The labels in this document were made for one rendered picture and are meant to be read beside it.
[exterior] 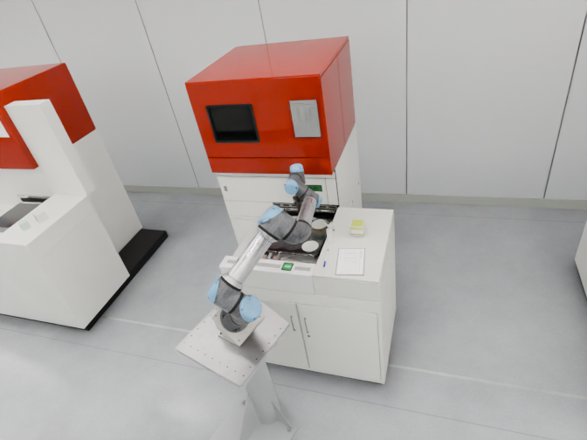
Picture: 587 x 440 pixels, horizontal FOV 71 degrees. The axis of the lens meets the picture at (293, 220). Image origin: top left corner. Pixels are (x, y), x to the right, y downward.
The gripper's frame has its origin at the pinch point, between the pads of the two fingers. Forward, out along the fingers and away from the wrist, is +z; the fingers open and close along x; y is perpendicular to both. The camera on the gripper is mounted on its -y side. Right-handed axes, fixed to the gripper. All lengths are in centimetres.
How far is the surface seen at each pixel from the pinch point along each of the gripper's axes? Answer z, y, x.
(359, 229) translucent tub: -0.6, -28.9, -18.4
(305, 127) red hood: -52, 9, -12
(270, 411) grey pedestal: 88, -45, 63
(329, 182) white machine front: -12.9, 6.9, -22.1
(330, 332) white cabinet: 49, -44, 16
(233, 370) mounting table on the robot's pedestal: 19, -59, 74
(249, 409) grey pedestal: 79, -42, 74
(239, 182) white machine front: -12, 50, 22
